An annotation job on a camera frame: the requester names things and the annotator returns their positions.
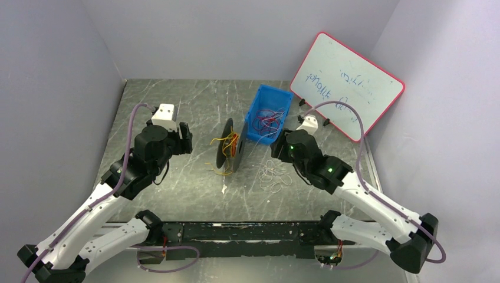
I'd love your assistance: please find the red cable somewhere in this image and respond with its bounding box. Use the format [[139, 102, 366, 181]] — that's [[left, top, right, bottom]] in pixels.
[[252, 107, 286, 137]]

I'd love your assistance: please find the white cable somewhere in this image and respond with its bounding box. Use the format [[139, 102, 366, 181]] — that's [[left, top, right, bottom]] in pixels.
[[249, 109, 294, 194]]

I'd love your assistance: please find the yellow cable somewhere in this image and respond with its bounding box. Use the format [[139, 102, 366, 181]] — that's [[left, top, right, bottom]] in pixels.
[[205, 133, 240, 177]]

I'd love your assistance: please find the blue plastic bin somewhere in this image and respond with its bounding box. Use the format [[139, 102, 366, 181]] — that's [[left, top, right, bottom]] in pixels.
[[245, 84, 294, 145]]

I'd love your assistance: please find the grey perforated cable spool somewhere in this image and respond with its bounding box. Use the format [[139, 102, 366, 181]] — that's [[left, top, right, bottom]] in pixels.
[[210, 118, 248, 176]]

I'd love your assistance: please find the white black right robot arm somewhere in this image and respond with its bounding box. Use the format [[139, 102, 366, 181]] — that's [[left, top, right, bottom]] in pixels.
[[270, 129, 439, 274]]

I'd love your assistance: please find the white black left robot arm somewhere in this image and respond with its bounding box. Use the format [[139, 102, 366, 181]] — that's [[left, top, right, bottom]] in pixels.
[[17, 122, 193, 282]]

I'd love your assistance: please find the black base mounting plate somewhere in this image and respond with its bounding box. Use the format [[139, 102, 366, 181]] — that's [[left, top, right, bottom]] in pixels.
[[141, 221, 340, 261]]

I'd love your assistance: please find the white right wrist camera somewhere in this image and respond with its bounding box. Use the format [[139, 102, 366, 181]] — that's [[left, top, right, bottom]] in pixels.
[[296, 115, 318, 135]]

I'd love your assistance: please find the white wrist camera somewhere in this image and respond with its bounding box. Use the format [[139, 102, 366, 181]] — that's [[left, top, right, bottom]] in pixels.
[[296, 115, 318, 135], [151, 103, 178, 132]]

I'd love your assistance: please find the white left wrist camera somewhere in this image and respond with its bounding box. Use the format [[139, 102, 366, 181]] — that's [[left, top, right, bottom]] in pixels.
[[151, 103, 178, 132]]

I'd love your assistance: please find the white board red frame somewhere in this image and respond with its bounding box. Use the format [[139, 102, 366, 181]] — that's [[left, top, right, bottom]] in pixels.
[[290, 32, 405, 142]]

